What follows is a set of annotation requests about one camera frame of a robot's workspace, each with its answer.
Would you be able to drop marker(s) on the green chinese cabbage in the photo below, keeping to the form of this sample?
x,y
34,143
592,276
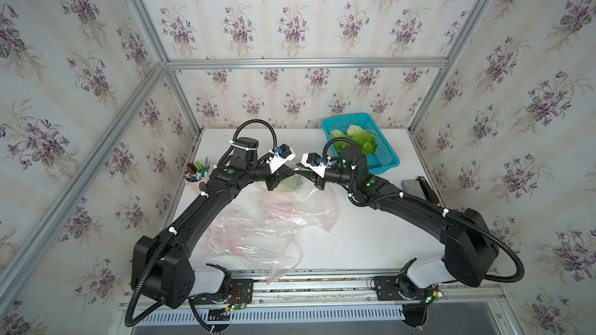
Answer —
x,y
339,146

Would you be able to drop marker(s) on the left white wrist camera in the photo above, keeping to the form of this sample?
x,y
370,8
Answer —
x,y
279,156

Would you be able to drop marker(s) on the bagged cabbage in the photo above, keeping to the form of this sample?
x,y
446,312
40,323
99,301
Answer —
x,y
292,184
365,140

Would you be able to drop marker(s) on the grey whiteboard eraser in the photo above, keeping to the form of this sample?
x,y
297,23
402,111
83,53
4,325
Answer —
x,y
420,188

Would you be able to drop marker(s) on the coloured pens bundle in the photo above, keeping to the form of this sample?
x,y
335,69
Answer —
x,y
196,171

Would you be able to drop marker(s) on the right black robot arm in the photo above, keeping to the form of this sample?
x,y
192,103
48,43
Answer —
x,y
472,254

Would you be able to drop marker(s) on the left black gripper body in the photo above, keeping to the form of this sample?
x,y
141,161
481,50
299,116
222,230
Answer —
x,y
262,174

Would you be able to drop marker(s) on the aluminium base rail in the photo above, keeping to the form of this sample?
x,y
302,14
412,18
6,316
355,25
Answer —
x,y
311,287

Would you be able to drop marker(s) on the teal plastic basket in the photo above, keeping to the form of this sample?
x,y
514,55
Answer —
x,y
384,158

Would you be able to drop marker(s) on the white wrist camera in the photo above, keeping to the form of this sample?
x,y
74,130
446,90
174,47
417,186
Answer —
x,y
315,162
279,156

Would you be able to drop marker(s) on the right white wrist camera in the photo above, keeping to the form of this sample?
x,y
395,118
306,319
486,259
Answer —
x,y
315,162

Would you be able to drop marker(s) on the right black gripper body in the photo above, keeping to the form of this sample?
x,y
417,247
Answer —
x,y
336,177

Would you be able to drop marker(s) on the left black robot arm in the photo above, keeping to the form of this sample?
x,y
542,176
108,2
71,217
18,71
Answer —
x,y
161,269

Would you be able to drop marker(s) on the pink pen cup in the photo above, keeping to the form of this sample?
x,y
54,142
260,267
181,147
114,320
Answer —
x,y
196,182

